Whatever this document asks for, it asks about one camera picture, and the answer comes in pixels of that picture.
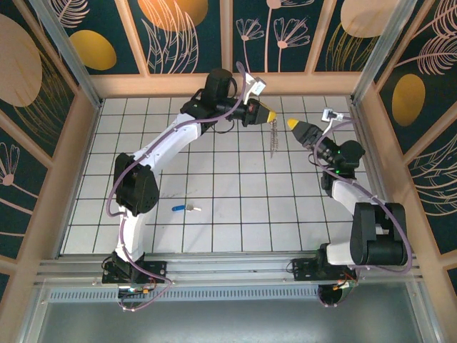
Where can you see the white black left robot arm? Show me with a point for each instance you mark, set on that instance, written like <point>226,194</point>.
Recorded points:
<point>168,139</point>

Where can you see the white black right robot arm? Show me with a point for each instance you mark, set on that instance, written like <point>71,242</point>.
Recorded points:
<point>348,194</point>

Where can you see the grey sheet metal cover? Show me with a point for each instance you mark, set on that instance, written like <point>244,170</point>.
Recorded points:
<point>228,321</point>

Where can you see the aluminium side rail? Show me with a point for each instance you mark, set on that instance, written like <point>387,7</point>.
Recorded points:
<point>375,171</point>

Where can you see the aluminium corner post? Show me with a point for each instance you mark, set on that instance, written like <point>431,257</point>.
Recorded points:
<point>380,53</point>
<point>69,53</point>

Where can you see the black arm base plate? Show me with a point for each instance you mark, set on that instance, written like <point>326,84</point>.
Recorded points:
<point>301,269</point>
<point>157,268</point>

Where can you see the long aluminium base rail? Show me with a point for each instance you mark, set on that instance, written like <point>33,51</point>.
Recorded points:
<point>228,268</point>

